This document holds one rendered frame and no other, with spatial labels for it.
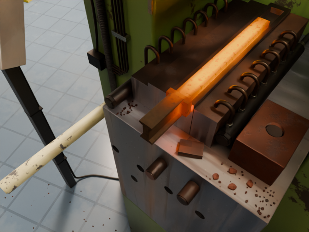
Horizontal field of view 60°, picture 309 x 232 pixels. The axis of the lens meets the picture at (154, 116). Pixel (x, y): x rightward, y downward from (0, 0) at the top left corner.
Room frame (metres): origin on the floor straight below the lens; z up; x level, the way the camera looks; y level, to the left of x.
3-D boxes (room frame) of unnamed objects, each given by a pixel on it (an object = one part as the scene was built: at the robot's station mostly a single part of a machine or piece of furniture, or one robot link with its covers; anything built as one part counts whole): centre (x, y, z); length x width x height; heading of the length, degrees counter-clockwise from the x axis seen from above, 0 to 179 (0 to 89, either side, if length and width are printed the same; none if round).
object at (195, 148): (0.27, -0.07, 0.92); 0.04 x 0.03 x 0.01; 78
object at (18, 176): (0.49, 0.29, 0.62); 0.44 x 0.05 x 0.05; 140
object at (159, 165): (0.26, 0.00, 0.87); 0.04 x 0.03 x 0.03; 140
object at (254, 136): (0.27, -0.20, 0.95); 0.12 x 0.09 x 0.07; 140
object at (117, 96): (0.53, -0.03, 0.93); 0.40 x 0.03 x 0.03; 140
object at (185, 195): (0.21, -0.06, 0.87); 0.04 x 0.03 x 0.03; 140
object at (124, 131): (0.47, -0.21, 0.69); 0.56 x 0.38 x 0.45; 140
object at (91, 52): (0.68, 0.18, 0.80); 0.06 x 0.03 x 0.04; 50
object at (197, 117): (0.50, -0.16, 0.96); 0.42 x 0.20 x 0.09; 140
